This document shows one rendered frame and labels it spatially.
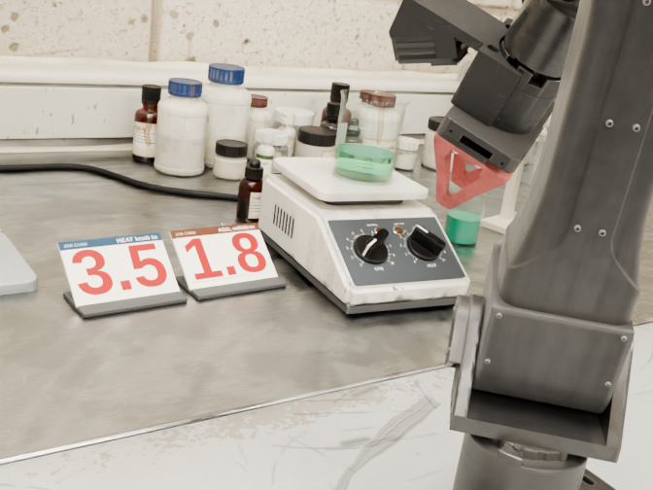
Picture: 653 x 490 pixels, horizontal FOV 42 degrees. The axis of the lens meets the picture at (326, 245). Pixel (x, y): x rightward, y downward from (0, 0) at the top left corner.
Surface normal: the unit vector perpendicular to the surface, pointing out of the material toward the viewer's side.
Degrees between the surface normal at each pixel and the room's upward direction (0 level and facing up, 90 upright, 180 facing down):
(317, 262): 90
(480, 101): 110
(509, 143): 30
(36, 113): 90
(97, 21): 90
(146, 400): 0
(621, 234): 102
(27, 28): 90
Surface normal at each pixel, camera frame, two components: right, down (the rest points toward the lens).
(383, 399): 0.13, -0.93
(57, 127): 0.55, 0.35
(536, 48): -0.48, 0.54
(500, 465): -0.61, 0.19
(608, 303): -0.18, 0.50
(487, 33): 0.31, -0.63
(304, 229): -0.88, 0.04
